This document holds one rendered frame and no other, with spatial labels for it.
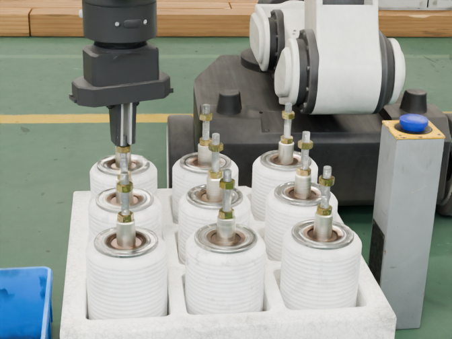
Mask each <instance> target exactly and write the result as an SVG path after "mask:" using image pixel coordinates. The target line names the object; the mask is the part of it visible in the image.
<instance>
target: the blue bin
mask: <svg viewBox="0 0 452 339"><path fill-rule="evenodd" d="M52 281H53V275H52V270H51V269H50V268H49V267H45V266H35V267H20V268H0V339H52V331H51V322H53V318H52V299H51V295H52Z"/></svg>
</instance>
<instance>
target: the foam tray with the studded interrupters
mask: <svg viewBox="0 0 452 339"><path fill-rule="evenodd" d="M172 190H173V189H172V188H164V189H157V198H158V199H159V201H160V203H161V214H162V215H161V218H162V220H161V221H162V224H161V225H162V240H164V242H165V244H166V246H167V316H165V317H140V318H126V319H99V320H89V317H88V304H87V275H86V261H85V259H86V258H85V249H86V247H87V245H88V243H89V222H88V205H89V203H90V202H91V191H76V192H74V193H73V206H72V213H71V226H70V234H69V247H68V254H67V267H66V275H65V288H64V295H63V309H62V316H61V330H60V339H394V336H395V330H396V319H397V318H396V315H395V313H394V312H393V310H392V308H391V306H390V305H389V303H388V301H387V299H386V298H385V295H384V294H383V292H382V290H381V289H380V287H379V285H378V284H377V281H376V280H375V278H374V276H373V275H372V273H371V271H370V270H369V267H368V266H367V264H366V262H365V260H364V259H363V257H362V255H361V263H360V269H359V284H358V291H357V298H356V307H344V308H330V309H303V310H291V309H287V308H286V307H285V304H284V302H283V298H282V296H281V294H280V272H281V262H275V261H271V260H269V259H268V256H267V254H266V253H265V270H264V295H263V296H264V298H263V311H262V312H248V313H222V314H208V315H190V314H188V313H187V312H186V301H185V300H186V265H182V264H180V263H179V259H178V224H175V223H173V217H172V215H173V214H172V212H173V210H172V208H173V206H172V205H173V203H172V201H173V200H172V197H173V196H172V194H173V192H172ZM250 228H251V229H253V230H254V231H255V232H256V233H257V234H258V235H259V236H260V237H261V238H262V239H263V241H264V236H265V235H264V234H265V221H256V220H254V216H253V214H252V211H251V210H250Z"/></svg>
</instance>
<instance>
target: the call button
mask: <svg viewBox="0 0 452 339"><path fill-rule="evenodd" d="M400 124H401V125H402V128H403V129H404V130H408V131H413V132H419V131H423V130H424V128H425V127H427V126H428V119H427V118H426V117H425V116H422V115H419V114H405V115H402V116H400Z"/></svg>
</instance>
